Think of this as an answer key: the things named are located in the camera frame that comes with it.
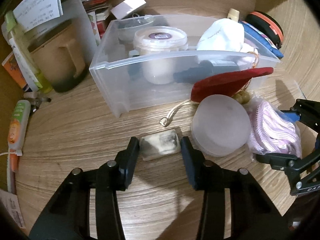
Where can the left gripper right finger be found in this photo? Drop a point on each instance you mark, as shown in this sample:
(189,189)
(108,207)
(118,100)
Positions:
(253,214)

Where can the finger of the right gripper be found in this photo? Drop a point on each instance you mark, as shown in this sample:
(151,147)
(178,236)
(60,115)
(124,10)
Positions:
(293,167)
(306,112)

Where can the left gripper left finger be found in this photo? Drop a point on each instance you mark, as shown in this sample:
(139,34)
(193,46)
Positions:
(66,215)

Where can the frosted round plastic container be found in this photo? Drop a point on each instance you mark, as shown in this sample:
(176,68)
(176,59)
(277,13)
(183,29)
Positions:
(220,126)

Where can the red velvet pouch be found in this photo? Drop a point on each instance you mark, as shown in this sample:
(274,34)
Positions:
(227,84)

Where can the white cloth pouch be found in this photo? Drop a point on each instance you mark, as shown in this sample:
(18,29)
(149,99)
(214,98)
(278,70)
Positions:
(225,35)

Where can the black orange round case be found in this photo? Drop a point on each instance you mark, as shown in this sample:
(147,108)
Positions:
(267,25)

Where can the blue patchwork pencil pouch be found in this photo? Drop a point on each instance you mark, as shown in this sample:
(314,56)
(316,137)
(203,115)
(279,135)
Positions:
(262,38)

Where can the orange green tube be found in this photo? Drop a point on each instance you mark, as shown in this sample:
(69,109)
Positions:
(17,131)

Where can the cream lotion tube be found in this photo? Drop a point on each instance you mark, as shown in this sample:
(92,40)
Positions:
(233,15)

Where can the green spray bottle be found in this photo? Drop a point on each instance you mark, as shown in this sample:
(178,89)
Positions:
(14,35)

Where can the brown mug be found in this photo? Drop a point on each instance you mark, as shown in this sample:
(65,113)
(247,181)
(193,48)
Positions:
(58,55)

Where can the orange booklet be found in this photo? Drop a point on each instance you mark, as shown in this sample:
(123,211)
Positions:
(11,66)

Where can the clear plastic storage bin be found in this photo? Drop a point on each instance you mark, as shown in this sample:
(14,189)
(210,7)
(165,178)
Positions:
(117,71)

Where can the bowl of trinkets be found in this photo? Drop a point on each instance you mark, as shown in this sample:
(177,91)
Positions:
(128,27)

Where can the pink white small box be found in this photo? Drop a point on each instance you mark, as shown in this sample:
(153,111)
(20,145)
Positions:
(127,8)

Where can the white paper receipt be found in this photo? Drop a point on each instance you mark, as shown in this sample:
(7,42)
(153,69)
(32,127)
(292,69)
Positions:
(37,14)

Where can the stack of books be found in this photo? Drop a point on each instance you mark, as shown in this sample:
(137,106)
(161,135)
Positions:
(98,12)

